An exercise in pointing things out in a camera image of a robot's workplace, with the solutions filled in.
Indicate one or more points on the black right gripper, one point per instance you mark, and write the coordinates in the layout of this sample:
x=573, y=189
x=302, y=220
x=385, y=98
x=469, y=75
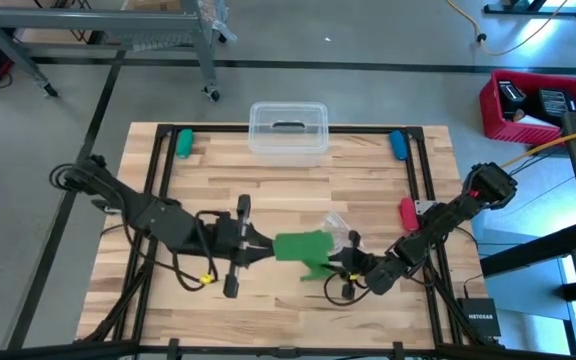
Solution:
x=360, y=265

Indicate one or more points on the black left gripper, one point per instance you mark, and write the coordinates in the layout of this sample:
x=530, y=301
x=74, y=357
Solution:
x=228, y=235

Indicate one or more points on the clear plastic bag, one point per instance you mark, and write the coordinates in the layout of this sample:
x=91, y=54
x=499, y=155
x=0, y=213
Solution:
x=335, y=225

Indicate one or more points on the green elastic bandage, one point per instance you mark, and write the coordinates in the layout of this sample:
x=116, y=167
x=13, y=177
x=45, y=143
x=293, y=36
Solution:
x=300, y=247

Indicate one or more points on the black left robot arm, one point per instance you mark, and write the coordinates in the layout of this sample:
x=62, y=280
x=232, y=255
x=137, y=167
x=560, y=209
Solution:
x=163, y=225

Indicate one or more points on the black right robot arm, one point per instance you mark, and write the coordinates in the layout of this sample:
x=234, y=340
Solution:
x=443, y=220

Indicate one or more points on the blue bandage roll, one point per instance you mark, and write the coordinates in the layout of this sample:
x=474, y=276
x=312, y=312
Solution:
x=399, y=145

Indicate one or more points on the teal bandage roll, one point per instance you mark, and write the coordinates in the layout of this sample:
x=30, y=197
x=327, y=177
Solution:
x=185, y=144

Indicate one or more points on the clear plastic storage box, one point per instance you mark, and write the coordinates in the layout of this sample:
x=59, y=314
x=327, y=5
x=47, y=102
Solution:
x=288, y=145

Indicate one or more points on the red plastic crate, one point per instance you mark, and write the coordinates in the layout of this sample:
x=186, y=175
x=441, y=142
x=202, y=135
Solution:
x=513, y=132

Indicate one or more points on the clear plastic wrap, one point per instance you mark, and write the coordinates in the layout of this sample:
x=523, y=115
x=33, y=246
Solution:
x=218, y=20

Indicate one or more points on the black device in crate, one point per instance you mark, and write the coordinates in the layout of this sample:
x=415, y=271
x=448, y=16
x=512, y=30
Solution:
x=510, y=95
x=555, y=102

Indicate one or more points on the long black desk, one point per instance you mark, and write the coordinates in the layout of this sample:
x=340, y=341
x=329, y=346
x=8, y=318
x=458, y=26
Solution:
x=575, y=150

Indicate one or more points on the cardboard box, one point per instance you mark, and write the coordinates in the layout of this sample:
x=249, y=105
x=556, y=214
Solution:
x=153, y=5

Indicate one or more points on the grey metal table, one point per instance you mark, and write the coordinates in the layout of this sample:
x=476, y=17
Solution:
x=93, y=20

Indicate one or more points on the black aluminium table frame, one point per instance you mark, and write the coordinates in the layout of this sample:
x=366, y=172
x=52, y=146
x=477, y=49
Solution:
x=208, y=128

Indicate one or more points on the black Netgear network switch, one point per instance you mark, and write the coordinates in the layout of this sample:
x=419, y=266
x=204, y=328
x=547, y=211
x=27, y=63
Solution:
x=480, y=317

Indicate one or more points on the black outer rig frame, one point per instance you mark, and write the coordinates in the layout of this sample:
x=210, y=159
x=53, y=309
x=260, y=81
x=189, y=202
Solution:
x=268, y=63

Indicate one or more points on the black floor stand frame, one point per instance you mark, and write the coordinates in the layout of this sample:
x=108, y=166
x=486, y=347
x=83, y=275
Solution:
x=533, y=10

